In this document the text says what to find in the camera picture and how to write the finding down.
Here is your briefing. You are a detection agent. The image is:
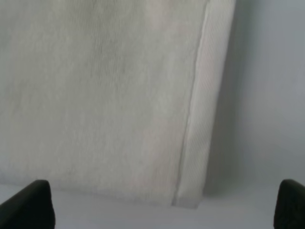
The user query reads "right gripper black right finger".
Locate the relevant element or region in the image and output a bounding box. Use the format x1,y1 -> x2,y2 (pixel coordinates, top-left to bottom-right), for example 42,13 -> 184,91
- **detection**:
274,179 -> 305,229

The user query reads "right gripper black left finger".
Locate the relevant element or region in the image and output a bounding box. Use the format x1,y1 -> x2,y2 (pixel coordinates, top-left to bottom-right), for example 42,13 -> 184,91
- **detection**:
0,180 -> 56,229

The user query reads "white towel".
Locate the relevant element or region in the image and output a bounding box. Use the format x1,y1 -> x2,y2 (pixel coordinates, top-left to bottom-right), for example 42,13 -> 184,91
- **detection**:
0,0 -> 235,208

